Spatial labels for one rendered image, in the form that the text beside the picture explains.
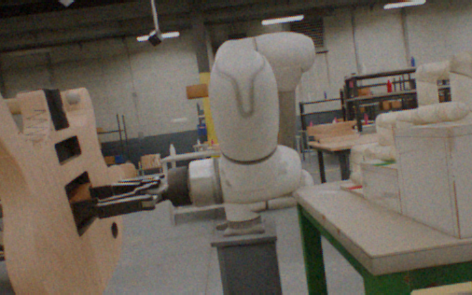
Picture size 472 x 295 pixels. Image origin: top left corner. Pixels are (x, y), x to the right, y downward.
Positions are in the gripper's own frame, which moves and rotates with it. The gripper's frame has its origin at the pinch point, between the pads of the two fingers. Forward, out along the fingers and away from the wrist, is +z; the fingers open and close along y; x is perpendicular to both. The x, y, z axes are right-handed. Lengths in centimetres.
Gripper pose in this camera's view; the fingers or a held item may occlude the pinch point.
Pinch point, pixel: (85, 202)
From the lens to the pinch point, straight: 68.1
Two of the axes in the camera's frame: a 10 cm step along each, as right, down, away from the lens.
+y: -0.6, -2.1, 9.8
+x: -1.4, -9.7, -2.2
